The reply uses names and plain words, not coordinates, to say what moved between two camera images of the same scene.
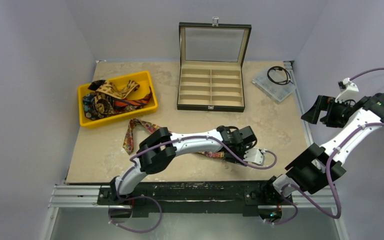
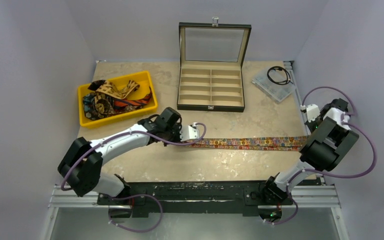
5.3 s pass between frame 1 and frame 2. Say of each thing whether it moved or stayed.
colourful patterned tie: moved
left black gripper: moved
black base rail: stayed
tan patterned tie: stayed
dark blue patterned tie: stayed
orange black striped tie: stayed
